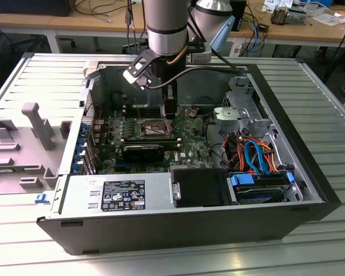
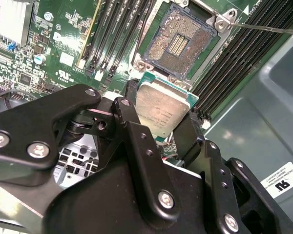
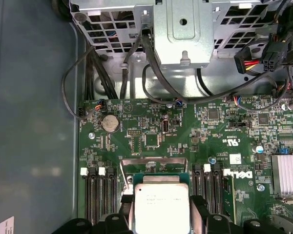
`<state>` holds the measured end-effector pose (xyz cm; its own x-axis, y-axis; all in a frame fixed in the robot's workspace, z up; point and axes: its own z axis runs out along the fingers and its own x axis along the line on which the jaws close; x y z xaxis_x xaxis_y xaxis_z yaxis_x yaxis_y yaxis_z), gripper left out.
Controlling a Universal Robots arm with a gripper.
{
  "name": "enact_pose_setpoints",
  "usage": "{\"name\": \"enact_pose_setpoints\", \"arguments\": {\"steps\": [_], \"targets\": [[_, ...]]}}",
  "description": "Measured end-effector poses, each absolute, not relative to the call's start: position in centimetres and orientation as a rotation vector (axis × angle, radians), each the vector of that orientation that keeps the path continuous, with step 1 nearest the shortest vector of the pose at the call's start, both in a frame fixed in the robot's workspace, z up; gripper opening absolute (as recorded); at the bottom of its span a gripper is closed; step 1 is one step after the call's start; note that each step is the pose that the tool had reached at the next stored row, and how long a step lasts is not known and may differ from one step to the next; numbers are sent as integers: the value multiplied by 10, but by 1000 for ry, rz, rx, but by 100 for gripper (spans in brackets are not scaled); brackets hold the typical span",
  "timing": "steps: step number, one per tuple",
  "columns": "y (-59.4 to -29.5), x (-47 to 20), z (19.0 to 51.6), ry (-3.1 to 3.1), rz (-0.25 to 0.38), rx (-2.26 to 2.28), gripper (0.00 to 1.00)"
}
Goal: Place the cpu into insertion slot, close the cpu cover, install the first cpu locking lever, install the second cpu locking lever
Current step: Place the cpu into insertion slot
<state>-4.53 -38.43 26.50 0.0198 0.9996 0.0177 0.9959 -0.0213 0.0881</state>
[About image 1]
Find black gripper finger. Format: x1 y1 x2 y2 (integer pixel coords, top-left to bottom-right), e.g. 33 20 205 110
164 83 178 120

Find CPU socket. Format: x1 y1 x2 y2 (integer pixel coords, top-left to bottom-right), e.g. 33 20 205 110
137 115 175 138

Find metal CPU cooler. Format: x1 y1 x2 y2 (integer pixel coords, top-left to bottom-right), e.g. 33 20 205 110
269 6 290 26

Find green motherboard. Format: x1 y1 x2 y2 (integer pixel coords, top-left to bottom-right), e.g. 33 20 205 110
93 100 219 175

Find black RAM stick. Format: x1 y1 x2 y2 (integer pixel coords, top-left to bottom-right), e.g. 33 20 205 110
122 135 181 149

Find black graphics card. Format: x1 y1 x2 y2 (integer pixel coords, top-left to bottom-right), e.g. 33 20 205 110
121 143 165 163

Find silver drive cage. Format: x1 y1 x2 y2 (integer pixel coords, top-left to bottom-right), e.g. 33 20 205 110
223 75 274 137

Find silver power supply unit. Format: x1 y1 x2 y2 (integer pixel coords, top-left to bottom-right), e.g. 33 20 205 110
59 172 175 216

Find black upright box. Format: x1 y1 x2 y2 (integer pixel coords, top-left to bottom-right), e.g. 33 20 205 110
231 0 247 32

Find hard disk in blue carrier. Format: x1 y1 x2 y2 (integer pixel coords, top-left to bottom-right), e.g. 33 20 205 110
229 171 294 205

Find black and silver PC case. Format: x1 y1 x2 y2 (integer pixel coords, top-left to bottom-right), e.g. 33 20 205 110
36 53 342 256

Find grey parts rack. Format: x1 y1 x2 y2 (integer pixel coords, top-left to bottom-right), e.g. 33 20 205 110
0 102 73 197

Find wooden desk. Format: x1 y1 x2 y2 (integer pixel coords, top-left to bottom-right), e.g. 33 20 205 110
0 0 345 55

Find black computer tower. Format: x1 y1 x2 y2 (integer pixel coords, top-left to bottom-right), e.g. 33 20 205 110
0 0 75 17

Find small blue clip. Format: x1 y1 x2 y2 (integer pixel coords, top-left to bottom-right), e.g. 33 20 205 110
34 193 51 205

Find white paper sheets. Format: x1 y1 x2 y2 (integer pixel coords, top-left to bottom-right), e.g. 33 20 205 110
312 11 345 27

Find silver camera with black bracket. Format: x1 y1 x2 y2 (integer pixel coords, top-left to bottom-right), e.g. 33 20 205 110
122 48 154 91

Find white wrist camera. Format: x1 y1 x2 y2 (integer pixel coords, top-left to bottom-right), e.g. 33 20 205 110
187 42 213 63

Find black camera cable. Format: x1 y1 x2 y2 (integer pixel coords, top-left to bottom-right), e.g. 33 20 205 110
145 64 242 91

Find blue wire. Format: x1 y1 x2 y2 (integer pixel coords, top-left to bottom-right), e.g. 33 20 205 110
243 139 273 177

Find orange wire bundle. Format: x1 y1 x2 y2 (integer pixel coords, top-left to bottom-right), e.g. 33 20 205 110
223 134 277 174

